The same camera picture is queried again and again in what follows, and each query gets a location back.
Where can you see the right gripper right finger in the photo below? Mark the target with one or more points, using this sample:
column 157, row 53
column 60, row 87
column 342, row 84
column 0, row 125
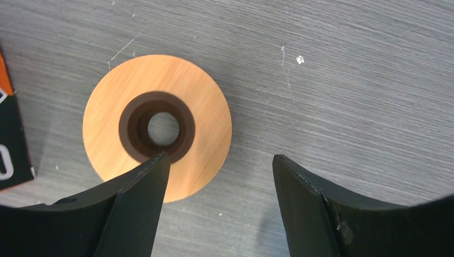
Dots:
column 322, row 218

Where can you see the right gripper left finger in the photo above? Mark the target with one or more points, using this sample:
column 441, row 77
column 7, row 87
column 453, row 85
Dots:
column 116, row 218

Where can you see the orange coffee filter box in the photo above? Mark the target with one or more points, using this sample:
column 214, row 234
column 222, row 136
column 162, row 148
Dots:
column 16, row 166

